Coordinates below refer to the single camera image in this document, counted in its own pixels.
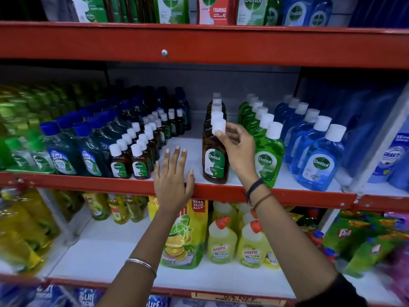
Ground person's left hand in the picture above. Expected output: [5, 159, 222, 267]
[154, 146, 196, 218]

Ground person's right hand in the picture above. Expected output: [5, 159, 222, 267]
[215, 122, 265, 190]

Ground brown antiseptic bottle white cap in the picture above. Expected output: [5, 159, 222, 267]
[202, 120, 230, 185]

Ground person's right forearm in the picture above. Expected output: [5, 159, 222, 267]
[244, 180, 339, 302]

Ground person's left forearm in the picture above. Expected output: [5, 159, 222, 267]
[96, 209, 187, 307]

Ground group of small brown bottles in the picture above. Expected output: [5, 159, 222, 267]
[109, 107, 186, 180]

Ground row of large brown bottles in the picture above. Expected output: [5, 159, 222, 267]
[204, 92, 228, 131]

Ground yellow toilet cleaner bottle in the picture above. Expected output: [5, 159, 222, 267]
[237, 220, 272, 269]
[207, 217, 238, 264]
[238, 203, 258, 227]
[212, 201, 238, 234]

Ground small yellow bottle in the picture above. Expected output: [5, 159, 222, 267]
[148, 196, 160, 221]

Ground row of green liquid bottles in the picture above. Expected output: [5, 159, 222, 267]
[237, 93, 285, 188]

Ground black wrist band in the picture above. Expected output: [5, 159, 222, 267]
[245, 179, 266, 205]

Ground green yellow lemon pouch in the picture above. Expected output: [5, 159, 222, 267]
[160, 199, 208, 270]

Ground yellow dish liquid bottle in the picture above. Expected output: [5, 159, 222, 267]
[82, 192, 111, 221]
[108, 194, 130, 225]
[126, 195, 147, 223]

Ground grey shelf back panel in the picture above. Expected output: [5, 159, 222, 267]
[107, 63, 302, 104]

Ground brown thread wrist band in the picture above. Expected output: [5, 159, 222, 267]
[252, 192, 275, 212]

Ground silver bangle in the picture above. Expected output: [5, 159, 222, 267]
[124, 258, 158, 279]

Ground row of blue liquid bottles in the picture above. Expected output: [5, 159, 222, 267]
[274, 94, 347, 191]

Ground group of blue-capped teal bottles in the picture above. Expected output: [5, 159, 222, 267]
[40, 86, 192, 178]

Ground olive green dish liquid bottle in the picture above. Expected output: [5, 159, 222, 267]
[53, 190, 84, 221]

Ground dark bottle red cap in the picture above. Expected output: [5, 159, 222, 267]
[297, 208, 320, 234]

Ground blue detergent packet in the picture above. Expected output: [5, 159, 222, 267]
[0, 283, 29, 307]
[26, 284, 69, 307]
[145, 295, 171, 307]
[75, 288, 104, 307]

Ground yellow price label strip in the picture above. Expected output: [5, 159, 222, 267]
[191, 292, 286, 307]

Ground pink foaming refill pouch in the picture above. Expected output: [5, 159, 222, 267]
[197, 0, 237, 26]

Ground green white soap pouch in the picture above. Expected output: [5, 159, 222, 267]
[236, 0, 268, 26]

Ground slim green bottle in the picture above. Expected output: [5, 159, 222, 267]
[265, 0, 283, 26]

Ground blue bottle round label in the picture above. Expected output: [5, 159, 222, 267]
[308, 0, 333, 27]
[282, 0, 315, 27]

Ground green detergent packet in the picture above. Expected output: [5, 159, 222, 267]
[323, 217, 374, 261]
[345, 235, 406, 278]
[339, 210, 409, 240]

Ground grey white shelf divider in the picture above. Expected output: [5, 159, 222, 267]
[347, 89, 409, 194]

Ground dark bottles with green labels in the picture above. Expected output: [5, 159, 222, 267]
[104, 0, 157, 23]

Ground group of lime green bottles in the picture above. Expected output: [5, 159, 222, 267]
[0, 81, 79, 174]

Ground blue white detergent pouch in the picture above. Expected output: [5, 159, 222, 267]
[388, 150, 409, 192]
[367, 131, 406, 184]

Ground group of yellow bottles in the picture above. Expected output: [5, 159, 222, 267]
[0, 188, 61, 277]

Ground white green refill pouch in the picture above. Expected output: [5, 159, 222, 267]
[71, 0, 109, 23]

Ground black sleeve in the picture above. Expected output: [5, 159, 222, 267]
[295, 273, 368, 307]

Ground grey packet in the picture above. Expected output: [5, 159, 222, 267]
[40, 0, 79, 22]

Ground stack of dark blue packets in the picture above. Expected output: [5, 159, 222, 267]
[348, 0, 409, 28]

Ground purple packets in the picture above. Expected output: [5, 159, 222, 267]
[383, 211, 409, 304]

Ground white wire shelf divider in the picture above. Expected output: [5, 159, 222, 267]
[35, 188, 93, 246]

